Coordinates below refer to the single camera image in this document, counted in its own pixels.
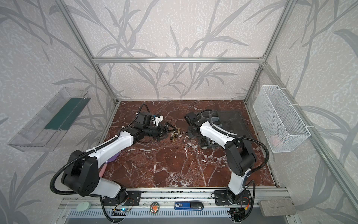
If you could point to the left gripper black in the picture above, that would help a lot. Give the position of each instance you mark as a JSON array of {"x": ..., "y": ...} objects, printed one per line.
[{"x": 161, "y": 133}]

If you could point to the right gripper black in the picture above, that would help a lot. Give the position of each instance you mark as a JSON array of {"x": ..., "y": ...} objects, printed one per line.
[{"x": 189, "y": 130}]

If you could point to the grey compartment organizer box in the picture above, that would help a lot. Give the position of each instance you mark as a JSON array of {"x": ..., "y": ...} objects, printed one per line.
[{"x": 212, "y": 131}]

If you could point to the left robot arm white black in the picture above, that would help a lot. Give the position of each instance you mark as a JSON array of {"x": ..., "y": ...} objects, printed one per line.
[{"x": 80, "y": 176}]

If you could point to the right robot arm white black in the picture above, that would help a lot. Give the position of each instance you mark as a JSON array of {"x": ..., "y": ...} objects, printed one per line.
[{"x": 239, "y": 152}]

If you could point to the pile of screws and nuts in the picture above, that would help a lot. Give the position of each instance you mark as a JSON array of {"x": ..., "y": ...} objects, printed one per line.
[{"x": 175, "y": 135}]

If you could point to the blue black usb device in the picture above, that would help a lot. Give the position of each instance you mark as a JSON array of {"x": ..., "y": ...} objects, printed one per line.
[{"x": 189, "y": 206}]

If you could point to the round orange button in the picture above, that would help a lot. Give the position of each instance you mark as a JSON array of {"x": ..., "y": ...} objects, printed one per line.
[{"x": 154, "y": 207}]

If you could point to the pink object in basket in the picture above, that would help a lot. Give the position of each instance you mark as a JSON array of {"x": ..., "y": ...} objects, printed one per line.
[{"x": 276, "y": 142}]

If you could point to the grey rectangular pad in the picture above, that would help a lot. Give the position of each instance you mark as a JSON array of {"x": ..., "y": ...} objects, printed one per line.
[{"x": 279, "y": 207}]

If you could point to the white round disc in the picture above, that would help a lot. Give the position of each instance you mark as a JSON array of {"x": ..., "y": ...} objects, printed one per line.
[{"x": 83, "y": 206}]

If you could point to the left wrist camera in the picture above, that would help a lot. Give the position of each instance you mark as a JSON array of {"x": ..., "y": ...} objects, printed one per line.
[{"x": 156, "y": 119}]

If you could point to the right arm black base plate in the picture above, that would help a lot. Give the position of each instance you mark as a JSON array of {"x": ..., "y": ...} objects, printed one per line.
[{"x": 226, "y": 197}]

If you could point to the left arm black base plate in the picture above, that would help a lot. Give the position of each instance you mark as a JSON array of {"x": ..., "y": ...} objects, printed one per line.
[{"x": 132, "y": 198}]

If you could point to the white wire mesh basket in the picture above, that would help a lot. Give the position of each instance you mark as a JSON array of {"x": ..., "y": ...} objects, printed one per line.
[{"x": 278, "y": 116}]

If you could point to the clear plastic wall bin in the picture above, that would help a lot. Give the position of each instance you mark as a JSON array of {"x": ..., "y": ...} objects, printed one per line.
[{"x": 44, "y": 132}]

